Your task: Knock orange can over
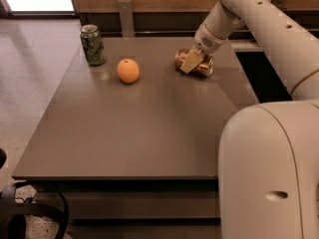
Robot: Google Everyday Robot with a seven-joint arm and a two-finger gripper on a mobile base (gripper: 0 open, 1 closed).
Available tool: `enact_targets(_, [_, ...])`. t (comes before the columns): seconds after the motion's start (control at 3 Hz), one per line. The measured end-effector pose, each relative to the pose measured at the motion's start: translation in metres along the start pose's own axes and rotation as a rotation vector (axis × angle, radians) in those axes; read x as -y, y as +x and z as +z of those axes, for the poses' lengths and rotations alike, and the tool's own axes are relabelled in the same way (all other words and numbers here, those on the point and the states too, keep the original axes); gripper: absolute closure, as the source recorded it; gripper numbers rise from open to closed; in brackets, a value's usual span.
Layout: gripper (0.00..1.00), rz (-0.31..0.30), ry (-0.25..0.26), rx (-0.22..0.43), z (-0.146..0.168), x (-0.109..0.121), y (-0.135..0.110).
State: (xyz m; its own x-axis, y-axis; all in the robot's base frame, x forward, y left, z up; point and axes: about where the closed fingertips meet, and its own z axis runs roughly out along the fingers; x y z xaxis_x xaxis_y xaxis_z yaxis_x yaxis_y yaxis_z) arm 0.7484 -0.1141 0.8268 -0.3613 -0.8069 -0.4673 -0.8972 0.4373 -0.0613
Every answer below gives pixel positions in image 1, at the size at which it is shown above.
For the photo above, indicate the left metal bracket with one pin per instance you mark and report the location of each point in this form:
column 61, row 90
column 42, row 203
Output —
column 126, row 18

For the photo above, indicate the right metal bracket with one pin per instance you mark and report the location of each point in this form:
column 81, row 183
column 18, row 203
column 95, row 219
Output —
column 280, row 4

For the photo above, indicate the grey drawer cabinet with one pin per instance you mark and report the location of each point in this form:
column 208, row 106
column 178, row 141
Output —
column 138, row 160

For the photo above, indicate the green soda can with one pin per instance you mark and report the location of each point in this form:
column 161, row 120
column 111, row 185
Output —
column 92, row 44

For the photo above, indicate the orange soda can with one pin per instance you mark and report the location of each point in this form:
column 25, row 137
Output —
column 204, row 68

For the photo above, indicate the orange fruit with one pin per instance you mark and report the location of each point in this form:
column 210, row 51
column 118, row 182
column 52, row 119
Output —
column 128, row 70

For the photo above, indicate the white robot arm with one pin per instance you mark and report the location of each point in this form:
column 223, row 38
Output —
column 268, row 158

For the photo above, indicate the metal bracket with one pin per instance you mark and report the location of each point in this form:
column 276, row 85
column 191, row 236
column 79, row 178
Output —
column 126, row 18
column 280, row 4

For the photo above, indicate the black chair base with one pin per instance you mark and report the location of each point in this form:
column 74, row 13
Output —
column 13, row 213

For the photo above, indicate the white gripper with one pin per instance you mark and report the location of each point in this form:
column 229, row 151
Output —
column 206, row 41

